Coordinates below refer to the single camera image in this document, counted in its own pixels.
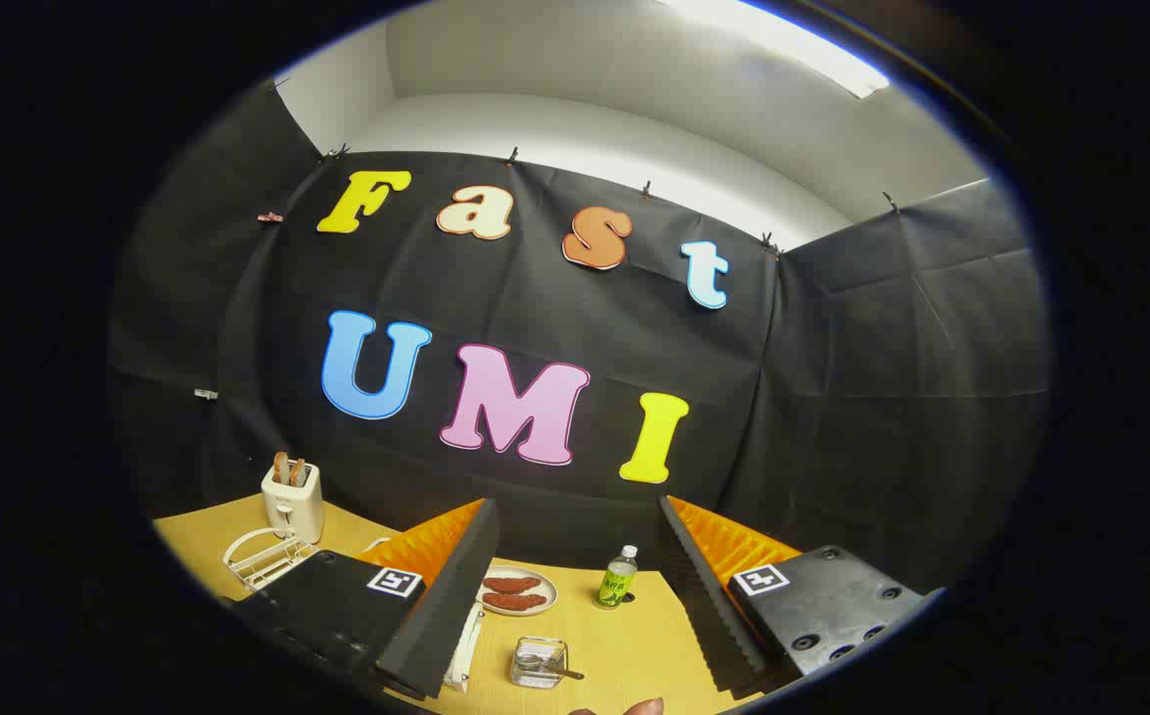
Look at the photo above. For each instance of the white toaster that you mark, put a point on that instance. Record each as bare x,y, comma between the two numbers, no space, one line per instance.
292,506

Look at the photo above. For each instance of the brown steak piece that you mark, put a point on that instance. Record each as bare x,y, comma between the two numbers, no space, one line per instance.
512,584
515,601

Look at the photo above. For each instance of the black backdrop cloth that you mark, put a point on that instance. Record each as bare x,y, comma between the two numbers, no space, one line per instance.
635,328

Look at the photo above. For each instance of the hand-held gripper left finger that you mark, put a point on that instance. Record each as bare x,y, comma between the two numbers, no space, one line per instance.
436,616

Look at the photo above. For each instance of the green label drink bottle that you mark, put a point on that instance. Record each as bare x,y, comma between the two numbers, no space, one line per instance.
617,586

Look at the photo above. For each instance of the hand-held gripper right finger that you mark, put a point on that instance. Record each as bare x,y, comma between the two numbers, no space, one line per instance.
704,606

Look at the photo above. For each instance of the toasted bread slice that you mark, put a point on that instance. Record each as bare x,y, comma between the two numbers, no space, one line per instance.
280,469
297,473

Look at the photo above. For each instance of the metal spoon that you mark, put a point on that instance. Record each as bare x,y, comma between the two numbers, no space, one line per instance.
565,672

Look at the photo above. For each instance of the cream round plate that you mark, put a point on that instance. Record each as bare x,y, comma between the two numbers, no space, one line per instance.
547,588

